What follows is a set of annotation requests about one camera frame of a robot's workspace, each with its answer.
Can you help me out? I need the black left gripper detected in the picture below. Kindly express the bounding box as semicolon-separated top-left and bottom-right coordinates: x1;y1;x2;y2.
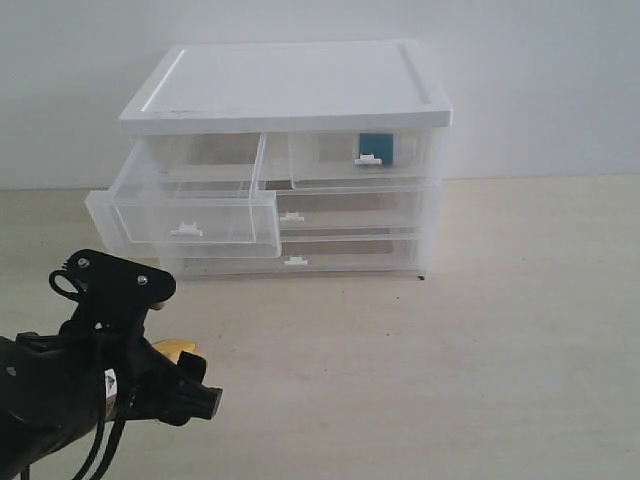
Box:
14;330;222;430

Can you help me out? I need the white cap teal bottle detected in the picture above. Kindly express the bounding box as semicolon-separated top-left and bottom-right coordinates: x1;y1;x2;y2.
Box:
354;133;419;169

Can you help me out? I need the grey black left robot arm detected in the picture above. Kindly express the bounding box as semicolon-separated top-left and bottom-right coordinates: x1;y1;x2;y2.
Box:
1;329;223;479

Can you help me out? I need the bottom wide clear drawer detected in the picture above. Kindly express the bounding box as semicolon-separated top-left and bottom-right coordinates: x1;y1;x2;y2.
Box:
160;238;427;277

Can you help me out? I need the wide clear drawer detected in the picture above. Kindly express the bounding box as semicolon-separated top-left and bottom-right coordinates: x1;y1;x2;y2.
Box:
160;238;427;277
277;190;430;231

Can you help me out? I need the middle wide clear drawer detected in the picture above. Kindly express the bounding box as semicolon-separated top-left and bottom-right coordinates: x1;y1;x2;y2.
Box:
277;190;430;231

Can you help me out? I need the white plastic drawer cabinet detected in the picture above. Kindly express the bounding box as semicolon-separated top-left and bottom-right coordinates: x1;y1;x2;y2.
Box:
120;40;453;278

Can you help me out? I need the yellow cheese wedge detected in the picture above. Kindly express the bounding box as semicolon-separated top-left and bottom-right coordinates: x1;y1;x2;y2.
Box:
152;339;199;364

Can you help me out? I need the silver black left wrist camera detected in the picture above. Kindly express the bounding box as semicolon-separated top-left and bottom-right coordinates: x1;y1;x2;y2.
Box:
49;249;176;339

